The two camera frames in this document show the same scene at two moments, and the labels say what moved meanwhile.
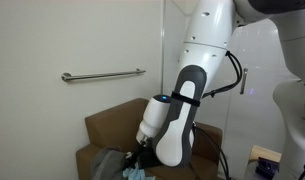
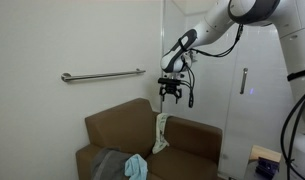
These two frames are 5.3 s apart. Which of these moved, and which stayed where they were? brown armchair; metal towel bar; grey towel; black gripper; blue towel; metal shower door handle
Moved: black gripper; blue towel
Stayed: metal shower door handle; grey towel; brown armchair; metal towel bar
